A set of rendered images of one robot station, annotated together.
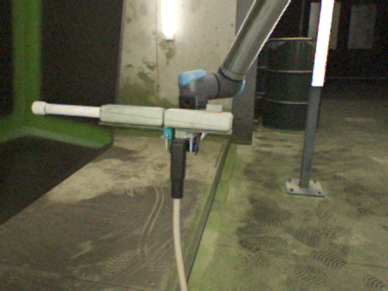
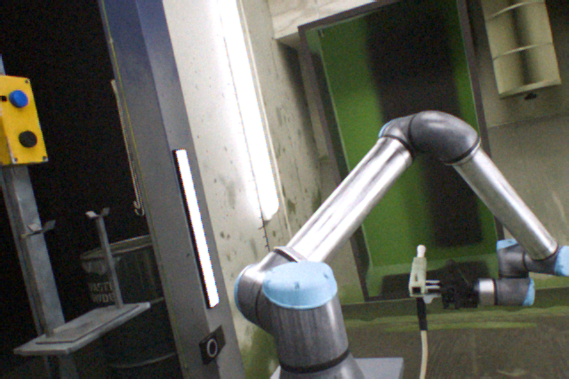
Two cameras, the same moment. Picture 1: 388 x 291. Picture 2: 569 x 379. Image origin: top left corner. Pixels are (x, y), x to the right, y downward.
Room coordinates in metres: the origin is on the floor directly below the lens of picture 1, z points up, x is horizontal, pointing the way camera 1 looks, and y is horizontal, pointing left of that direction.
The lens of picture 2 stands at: (0.56, -1.54, 1.13)
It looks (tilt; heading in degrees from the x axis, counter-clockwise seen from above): 3 degrees down; 100
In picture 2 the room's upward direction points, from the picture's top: 12 degrees counter-clockwise
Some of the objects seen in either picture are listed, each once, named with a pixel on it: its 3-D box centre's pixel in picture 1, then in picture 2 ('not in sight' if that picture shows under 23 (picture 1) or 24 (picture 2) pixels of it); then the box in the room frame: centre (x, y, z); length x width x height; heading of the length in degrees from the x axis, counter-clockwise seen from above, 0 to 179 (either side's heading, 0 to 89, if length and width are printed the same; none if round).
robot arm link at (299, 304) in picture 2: not in sight; (302, 308); (0.39, -0.65, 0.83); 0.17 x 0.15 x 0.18; 125
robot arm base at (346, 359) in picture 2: not in sight; (317, 371); (0.40, -0.65, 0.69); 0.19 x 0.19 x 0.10
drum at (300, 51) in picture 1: (294, 84); not in sight; (3.17, -1.06, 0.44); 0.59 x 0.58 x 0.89; 2
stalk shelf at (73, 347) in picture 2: not in sight; (86, 326); (-0.31, -0.39, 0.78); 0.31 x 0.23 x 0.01; 78
